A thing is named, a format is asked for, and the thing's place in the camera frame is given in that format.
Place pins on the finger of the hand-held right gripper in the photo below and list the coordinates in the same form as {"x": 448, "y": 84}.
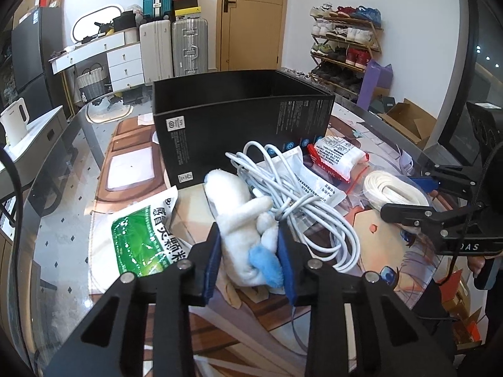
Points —
{"x": 452, "y": 176}
{"x": 416, "y": 216}

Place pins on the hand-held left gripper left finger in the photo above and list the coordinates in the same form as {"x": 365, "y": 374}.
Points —
{"x": 210, "y": 267}

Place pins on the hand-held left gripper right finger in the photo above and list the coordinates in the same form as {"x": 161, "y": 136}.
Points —
{"x": 289, "y": 275}

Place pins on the white plush toy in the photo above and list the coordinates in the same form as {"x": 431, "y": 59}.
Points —
{"x": 235, "y": 220}

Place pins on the green medicine packet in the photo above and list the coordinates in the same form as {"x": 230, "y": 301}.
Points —
{"x": 145, "y": 235}

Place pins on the white printed packet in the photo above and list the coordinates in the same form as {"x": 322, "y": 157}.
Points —
{"x": 314, "y": 184}

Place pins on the black cardboard box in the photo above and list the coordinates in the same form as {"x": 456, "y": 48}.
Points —
{"x": 220, "y": 133}

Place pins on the person's right hand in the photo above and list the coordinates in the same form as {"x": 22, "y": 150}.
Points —
{"x": 477, "y": 267}

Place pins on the open cardboard box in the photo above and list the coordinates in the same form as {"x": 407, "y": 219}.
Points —
{"x": 408, "y": 121}

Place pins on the red and white packet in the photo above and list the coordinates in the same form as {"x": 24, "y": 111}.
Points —
{"x": 338, "y": 155}

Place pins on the printed desk mat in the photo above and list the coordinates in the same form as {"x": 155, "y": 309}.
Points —
{"x": 129, "y": 165}

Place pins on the rows of assorted shoes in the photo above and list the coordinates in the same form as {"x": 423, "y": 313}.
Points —
{"x": 355, "y": 57}

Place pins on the wooden shoe rack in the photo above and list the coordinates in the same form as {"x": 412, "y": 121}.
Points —
{"x": 365, "y": 48}

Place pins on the white side cabinet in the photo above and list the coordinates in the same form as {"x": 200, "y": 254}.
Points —
{"x": 39, "y": 137}

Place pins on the woven basket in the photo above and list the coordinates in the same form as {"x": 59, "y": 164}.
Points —
{"x": 92, "y": 84}

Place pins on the silver suitcase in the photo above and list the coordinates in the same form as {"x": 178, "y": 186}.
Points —
{"x": 190, "y": 47}

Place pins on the white suitcase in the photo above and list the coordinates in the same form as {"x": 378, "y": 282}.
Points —
{"x": 155, "y": 51}

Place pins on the white vanity dresser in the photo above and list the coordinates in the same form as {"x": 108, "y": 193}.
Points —
{"x": 122, "y": 59}

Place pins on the wooden door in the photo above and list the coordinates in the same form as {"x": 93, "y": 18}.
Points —
{"x": 251, "y": 27}

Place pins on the white electric kettle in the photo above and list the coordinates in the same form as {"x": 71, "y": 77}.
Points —
{"x": 13, "y": 121}

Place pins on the black round container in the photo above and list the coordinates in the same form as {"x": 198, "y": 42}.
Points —
{"x": 125, "y": 21}

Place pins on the oval mirror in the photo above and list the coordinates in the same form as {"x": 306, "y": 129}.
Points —
{"x": 90, "y": 23}

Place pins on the dark refrigerator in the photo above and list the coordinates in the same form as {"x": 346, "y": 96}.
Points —
{"x": 35, "y": 55}

